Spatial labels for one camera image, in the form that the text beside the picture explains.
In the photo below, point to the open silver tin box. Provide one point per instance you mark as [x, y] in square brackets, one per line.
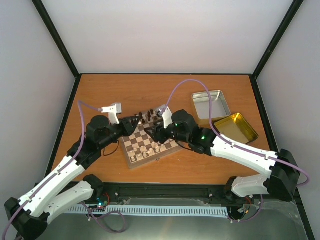
[201, 106]

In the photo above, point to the black frame post right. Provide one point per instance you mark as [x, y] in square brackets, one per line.
[285, 23]

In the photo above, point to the black frame post left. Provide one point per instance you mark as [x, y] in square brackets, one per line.
[49, 24]

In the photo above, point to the dark chess pieces rows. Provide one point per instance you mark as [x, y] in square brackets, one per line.
[147, 117]

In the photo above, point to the black frame post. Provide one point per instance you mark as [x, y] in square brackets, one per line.
[285, 23]
[49, 24]

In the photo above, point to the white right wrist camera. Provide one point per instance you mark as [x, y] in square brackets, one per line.
[166, 114]

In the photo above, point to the wooden chess board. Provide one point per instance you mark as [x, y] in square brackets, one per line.
[139, 138]

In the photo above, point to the white chess pawn placed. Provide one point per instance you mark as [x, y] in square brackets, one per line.
[163, 147]

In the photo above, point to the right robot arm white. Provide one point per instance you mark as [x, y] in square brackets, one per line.
[277, 172]

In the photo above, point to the blue cable duct strip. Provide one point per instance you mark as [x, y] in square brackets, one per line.
[164, 211]

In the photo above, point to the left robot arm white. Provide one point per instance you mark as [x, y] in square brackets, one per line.
[31, 214]

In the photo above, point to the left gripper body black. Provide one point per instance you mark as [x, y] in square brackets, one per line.
[122, 133]

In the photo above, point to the gold tin lid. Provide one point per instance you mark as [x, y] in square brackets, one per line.
[236, 127]

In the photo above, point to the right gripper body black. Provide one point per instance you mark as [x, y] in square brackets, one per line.
[163, 138]

